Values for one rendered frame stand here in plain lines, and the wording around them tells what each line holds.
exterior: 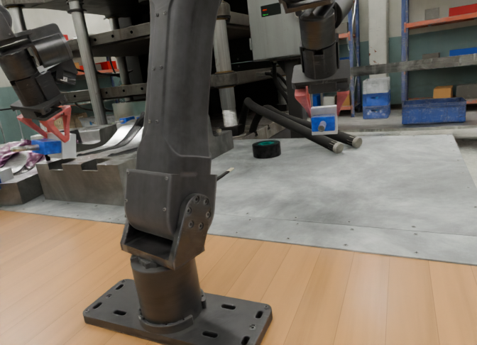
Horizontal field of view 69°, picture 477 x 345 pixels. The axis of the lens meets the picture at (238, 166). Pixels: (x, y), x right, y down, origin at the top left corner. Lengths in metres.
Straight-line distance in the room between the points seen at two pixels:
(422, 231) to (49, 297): 0.50
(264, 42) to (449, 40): 5.89
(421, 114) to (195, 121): 4.01
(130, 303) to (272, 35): 1.20
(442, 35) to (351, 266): 6.81
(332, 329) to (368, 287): 0.08
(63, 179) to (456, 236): 0.75
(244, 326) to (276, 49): 1.21
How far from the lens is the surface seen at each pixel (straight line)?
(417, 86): 7.21
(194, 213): 0.33
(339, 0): 0.66
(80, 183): 0.83
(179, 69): 0.33
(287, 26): 1.43
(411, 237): 0.53
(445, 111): 4.29
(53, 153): 0.85
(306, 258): 0.47
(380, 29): 6.96
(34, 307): 0.51
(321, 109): 0.71
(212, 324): 0.37
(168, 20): 0.35
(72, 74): 0.88
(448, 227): 0.56
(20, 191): 0.96
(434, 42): 7.17
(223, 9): 1.40
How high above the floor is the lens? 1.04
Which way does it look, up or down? 15 degrees down
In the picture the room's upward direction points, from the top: 7 degrees counter-clockwise
